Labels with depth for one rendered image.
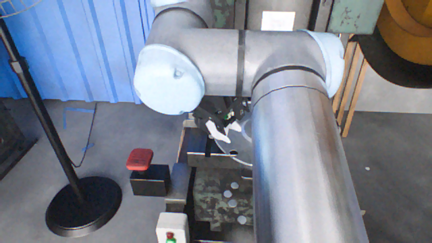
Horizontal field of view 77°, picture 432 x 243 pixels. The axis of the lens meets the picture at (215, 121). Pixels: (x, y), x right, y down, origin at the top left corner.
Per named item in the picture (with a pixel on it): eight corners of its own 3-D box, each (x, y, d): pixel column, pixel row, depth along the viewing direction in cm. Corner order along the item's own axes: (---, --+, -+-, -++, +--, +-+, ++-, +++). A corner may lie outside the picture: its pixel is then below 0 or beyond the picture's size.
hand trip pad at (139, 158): (151, 186, 73) (147, 167, 68) (129, 185, 73) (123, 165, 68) (157, 167, 78) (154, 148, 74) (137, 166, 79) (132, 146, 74)
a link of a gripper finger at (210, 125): (230, 158, 58) (221, 132, 51) (210, 144, 62) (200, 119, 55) (239, 148, 59) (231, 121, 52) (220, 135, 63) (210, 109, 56)
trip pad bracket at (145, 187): (171, 221, 83) (164, 178, 71) (140, 219, 83) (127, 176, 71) (175, 204, 88) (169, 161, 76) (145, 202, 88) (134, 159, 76)
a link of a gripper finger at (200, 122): (206, 140, 57) (194, 113, 50) (200, 136, 58) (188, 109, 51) (221, 125, 58) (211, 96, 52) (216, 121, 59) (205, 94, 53)
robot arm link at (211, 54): (237, 69, 25) (239, 7, 32) (117, 65, 26) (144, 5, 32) (234, 122, 31) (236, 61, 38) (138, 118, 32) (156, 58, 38)
